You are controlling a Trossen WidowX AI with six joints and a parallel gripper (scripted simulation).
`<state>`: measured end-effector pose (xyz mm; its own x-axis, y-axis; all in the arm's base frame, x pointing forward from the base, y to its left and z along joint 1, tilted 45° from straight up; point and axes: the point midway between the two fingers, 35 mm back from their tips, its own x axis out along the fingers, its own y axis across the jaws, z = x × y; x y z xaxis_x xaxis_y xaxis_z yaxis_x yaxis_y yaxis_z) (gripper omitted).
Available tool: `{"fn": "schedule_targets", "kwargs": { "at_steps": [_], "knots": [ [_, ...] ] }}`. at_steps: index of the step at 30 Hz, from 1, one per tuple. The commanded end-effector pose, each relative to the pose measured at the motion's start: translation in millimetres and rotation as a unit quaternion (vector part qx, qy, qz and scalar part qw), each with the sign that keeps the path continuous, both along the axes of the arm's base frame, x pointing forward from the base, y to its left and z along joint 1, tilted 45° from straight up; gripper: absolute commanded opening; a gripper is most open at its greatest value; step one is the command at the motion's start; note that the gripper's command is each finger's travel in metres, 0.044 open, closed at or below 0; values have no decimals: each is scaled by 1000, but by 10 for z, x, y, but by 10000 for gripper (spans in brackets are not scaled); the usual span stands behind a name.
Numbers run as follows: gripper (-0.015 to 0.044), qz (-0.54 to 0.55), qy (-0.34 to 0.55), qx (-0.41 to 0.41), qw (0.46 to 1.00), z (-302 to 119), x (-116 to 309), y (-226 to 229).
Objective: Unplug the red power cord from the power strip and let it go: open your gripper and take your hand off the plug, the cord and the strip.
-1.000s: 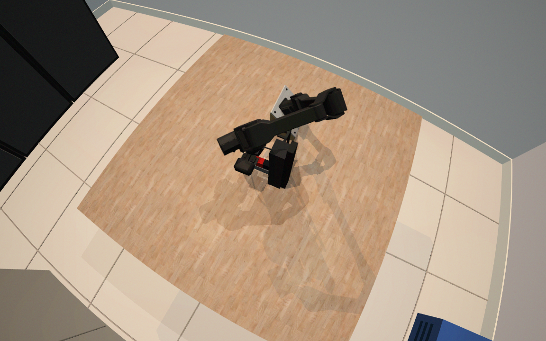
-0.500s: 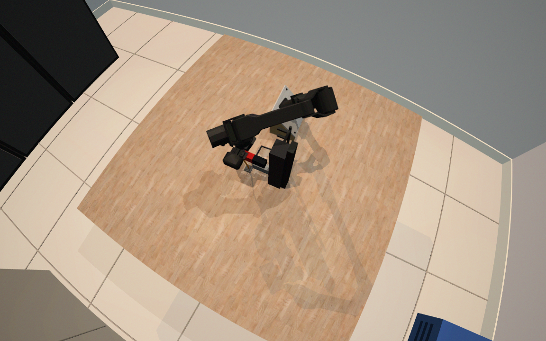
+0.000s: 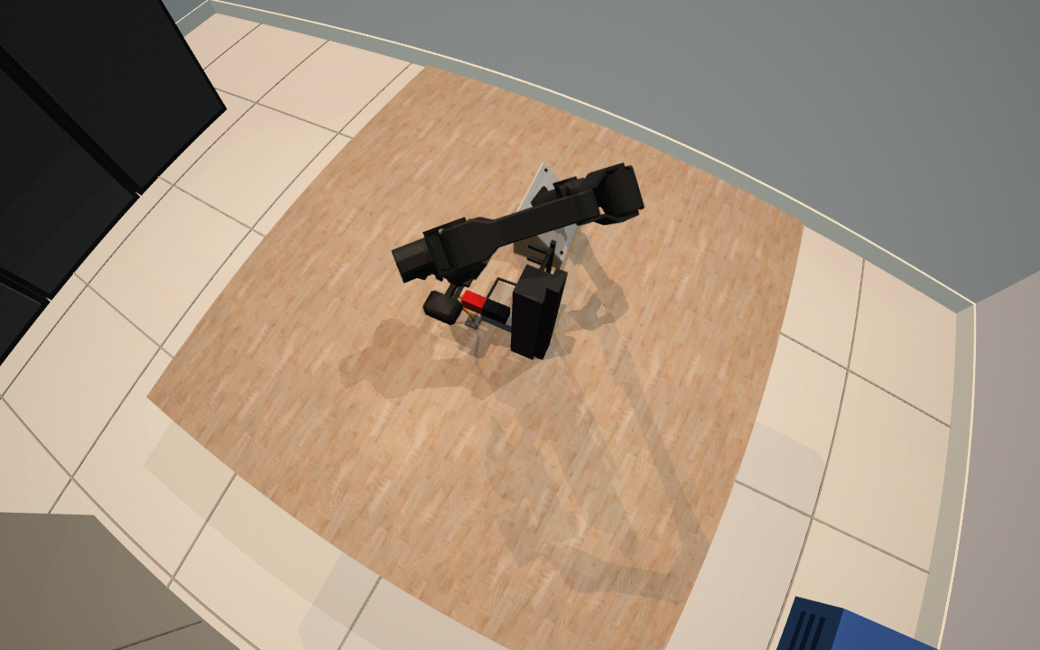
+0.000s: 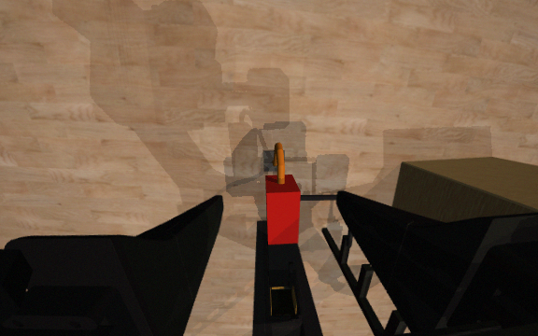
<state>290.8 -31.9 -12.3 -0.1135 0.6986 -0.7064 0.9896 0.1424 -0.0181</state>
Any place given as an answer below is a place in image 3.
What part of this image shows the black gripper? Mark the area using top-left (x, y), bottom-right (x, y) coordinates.
top-left (423, 257), bottom-right (491, 324)

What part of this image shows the black power strip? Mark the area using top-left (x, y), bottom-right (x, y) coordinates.
top-left (511, 264), bottom-right (568, 360)

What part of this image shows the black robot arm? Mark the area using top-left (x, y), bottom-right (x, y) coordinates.
top-left (391, 163), bottom-right (645, 283)

